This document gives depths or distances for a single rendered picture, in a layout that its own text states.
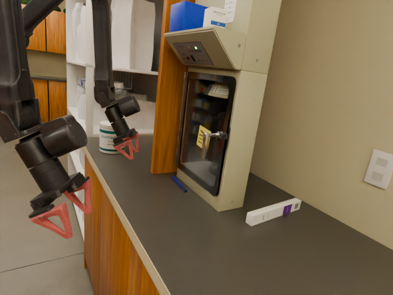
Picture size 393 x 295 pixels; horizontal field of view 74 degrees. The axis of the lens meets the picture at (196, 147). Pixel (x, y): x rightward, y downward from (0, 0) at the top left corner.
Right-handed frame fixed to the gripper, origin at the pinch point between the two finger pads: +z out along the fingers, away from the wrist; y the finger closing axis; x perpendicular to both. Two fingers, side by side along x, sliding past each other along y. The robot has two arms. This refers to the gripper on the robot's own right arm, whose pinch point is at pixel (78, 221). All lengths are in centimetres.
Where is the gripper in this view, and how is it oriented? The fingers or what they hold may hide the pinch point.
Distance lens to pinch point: 64.2
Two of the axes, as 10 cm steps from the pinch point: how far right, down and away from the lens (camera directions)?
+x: -9.2, 3.7, 1.1
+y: 0.1, -2.7, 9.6
